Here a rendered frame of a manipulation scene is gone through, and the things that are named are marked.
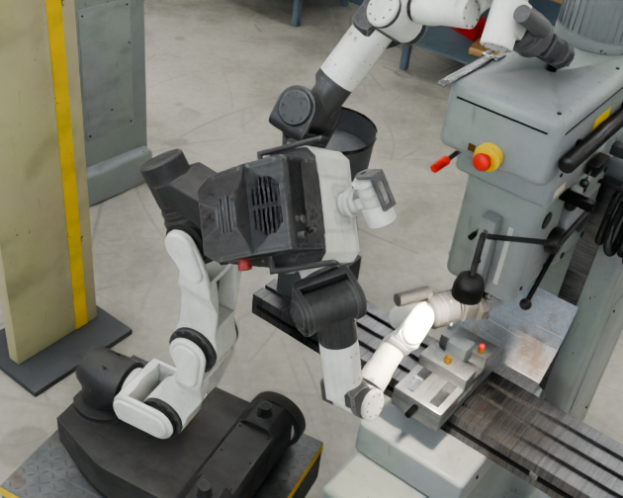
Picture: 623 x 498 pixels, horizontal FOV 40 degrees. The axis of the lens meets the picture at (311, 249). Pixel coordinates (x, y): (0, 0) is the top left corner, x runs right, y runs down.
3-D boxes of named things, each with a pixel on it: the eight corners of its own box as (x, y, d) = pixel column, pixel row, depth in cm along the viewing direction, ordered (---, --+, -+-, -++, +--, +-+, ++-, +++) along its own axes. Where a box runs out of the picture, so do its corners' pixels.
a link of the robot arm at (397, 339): (439, 314, 211) (412, 358, 207) (420, 314, 219) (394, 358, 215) (421, 298, 209) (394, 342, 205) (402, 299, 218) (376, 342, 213)
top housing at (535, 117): (543, 193, 174) (565, 123, 164) (434, 144, 186) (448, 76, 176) (627, 118, 205) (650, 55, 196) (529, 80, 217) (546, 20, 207)
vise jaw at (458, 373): (463, 390, 232) (466, 380, 230) (417, 364, 239) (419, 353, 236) (474, 379, 236) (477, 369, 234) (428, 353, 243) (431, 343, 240)
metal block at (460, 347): (461, 367, 237) (466, 352, 233) (443, 357, 240) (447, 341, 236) (471, 358, 240) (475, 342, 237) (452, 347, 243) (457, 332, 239)
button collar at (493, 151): (494, 177, 177) (501, 151, 174) (470, 165, 180) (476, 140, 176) (499, 173, 178) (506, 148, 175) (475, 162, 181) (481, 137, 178)
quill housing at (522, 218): (511, 310, 209) (545, 203, 190) (439, 273, 218) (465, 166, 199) (544, 275, 222) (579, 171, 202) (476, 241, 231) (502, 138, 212)
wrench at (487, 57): (448, 90, 171) (449, 86, 171) (431, 83, 173) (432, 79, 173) (505, 56, 187) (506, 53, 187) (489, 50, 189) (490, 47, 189)
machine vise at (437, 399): (435, 433, 228) (443, 404, 222) (390, 403, 235) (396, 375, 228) (497, 366, 251) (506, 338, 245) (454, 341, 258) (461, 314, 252)
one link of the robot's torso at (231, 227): (185, 298, 190) (313, 282, 170) (170, 149, 193) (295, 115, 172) (268, 291, 214) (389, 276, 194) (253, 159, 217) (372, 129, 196)
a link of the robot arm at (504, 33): (495, 57, 175) (468, 40, 166) (512, 6, 174) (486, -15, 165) (545, 64, 167) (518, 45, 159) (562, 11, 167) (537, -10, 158)
